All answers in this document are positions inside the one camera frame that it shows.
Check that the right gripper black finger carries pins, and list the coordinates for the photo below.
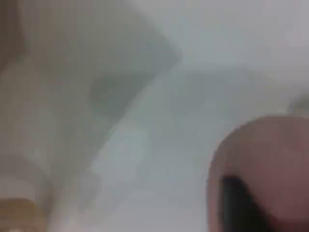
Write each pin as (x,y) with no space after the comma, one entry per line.
(236,207)

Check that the pink peach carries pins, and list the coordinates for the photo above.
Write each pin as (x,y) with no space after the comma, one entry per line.
(265,149)

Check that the orange fruit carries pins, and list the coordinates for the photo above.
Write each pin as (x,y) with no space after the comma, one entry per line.
(17,212)

